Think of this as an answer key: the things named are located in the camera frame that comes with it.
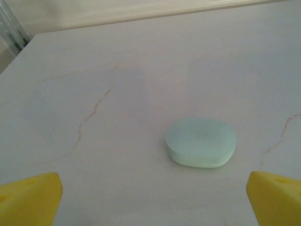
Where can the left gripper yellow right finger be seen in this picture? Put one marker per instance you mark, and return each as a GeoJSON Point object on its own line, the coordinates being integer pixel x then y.
{"type": "Point", "coordinates": [277, 202]}

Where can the light teal earbud charging case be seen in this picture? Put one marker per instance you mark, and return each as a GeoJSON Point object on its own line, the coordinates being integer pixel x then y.
{"type": "Point", "coordinates": [200, 141]}

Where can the aluminium frame post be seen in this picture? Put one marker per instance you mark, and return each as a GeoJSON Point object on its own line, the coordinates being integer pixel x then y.
{"type": "Point", "coordinates": [10, 28]}

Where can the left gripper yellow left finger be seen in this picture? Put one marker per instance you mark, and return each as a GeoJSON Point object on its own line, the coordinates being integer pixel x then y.
{"type": "Point", "coordinates": [28, 200]}

